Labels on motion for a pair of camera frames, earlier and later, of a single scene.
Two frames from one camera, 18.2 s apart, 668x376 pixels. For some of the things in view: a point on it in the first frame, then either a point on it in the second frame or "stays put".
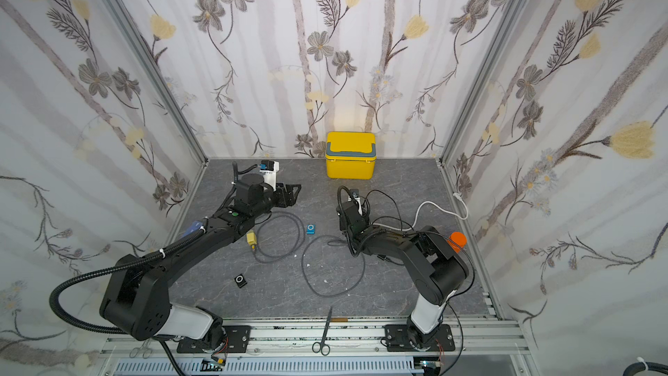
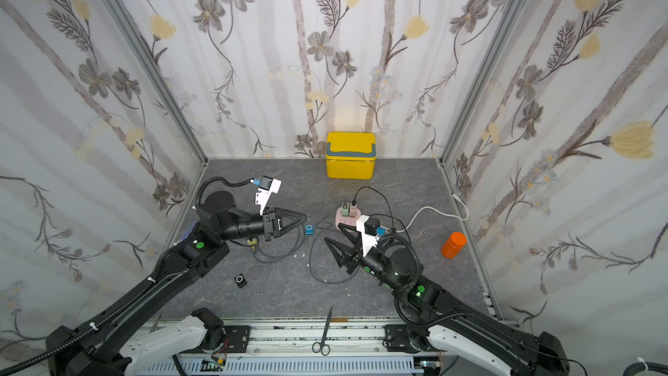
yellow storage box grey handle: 350,155 stays put
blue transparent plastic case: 195,226 stays put
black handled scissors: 320,346 stays put
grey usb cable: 304,276 → 323,230
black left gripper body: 279,199 → 267,224
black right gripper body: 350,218 → 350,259
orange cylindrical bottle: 457,240 stays put
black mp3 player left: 240,280 stays put
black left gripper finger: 293,191 → 280,212
